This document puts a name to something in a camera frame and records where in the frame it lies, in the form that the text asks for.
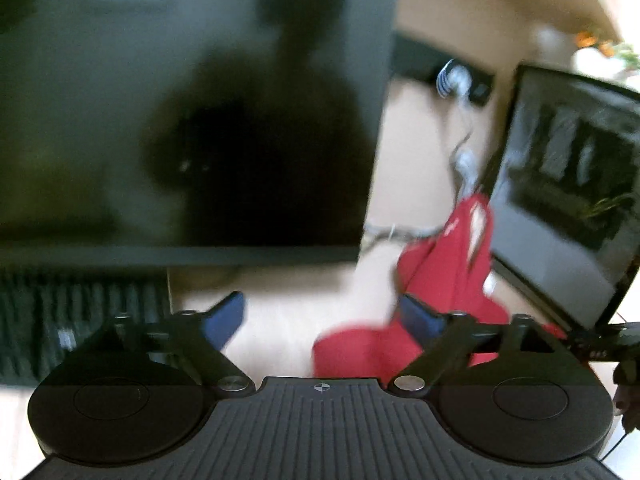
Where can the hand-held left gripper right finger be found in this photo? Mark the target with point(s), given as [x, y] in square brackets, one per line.
[419, 321]

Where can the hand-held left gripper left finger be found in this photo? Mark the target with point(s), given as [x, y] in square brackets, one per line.
[228, 317]

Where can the red garment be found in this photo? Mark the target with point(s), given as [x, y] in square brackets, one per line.
[450, 280]

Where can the person's right hand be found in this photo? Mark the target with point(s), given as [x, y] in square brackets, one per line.
[627, 395]

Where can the black keyboard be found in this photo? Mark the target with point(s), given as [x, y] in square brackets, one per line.
[75, 320]

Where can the black laptop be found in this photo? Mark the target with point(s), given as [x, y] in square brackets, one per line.
[565, 185]

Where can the large black monitor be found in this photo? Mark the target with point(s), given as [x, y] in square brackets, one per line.
[200, 110]

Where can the black power strip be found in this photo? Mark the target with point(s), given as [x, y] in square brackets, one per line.
[425, 62]

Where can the potted plant with orange flowers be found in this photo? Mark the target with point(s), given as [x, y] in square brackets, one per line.
[607, 52]

